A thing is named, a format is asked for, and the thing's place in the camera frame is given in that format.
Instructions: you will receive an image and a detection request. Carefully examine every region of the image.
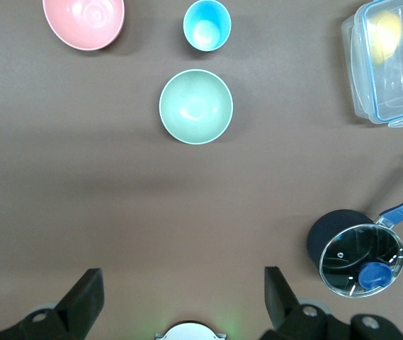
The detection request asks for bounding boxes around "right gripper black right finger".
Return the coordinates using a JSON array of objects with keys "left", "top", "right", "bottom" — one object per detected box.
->
[{"left": 263, "top": 266, "right": 403, "bottom": 340}]

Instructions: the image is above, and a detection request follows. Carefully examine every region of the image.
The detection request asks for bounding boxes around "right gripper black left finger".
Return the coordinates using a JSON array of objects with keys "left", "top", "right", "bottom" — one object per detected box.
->
[{"left": 0, "top": 268, "right": 105, "bottom": 340}]

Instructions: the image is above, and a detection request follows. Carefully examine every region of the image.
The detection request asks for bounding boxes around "green bowl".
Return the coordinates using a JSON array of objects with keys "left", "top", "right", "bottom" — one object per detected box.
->
[{"left": 159, "top": 69, "right": 234, "bottom": 145}]

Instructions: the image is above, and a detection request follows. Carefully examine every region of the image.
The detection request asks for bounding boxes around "pink bowl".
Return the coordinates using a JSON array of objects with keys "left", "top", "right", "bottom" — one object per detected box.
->
[{"left": 42, "top": 0, "right": 126, "bottom": 52}]

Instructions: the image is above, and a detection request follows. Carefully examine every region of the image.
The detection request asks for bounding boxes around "glass lid blue knob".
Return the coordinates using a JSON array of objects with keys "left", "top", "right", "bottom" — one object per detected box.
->
[{"left": 318, "top": 222, "right": 403, "bottom": 298}]

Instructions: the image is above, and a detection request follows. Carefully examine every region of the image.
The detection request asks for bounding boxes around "brown table cloth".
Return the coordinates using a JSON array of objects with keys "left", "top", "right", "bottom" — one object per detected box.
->
[{"left": 0, "top": 0, "right": 403, "bottom": 340}]

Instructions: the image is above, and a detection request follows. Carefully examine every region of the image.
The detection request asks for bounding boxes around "clear plastic lidded container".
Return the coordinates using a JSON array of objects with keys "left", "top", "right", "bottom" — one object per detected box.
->
[{"left": 341, "top": 0, "right": 403, "bottom": 129}]

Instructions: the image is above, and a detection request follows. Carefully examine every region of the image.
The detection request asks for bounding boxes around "light blue cup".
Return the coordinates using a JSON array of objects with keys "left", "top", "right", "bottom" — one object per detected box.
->
[{"left": 182, "top": 0, "right": 232, "bottom": 53}]

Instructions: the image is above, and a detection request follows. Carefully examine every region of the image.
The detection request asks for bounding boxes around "yellow fruit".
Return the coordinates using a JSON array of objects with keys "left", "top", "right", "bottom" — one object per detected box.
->
[{"left": 368, "top": 9, "right": 403, "bottom": 67}]

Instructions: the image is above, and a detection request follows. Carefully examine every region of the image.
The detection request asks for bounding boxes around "black saucepan blue handle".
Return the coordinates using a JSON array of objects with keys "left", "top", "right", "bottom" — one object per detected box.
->
[{"left": 306, "top": 176, "right": 403, "bottom": 284}]

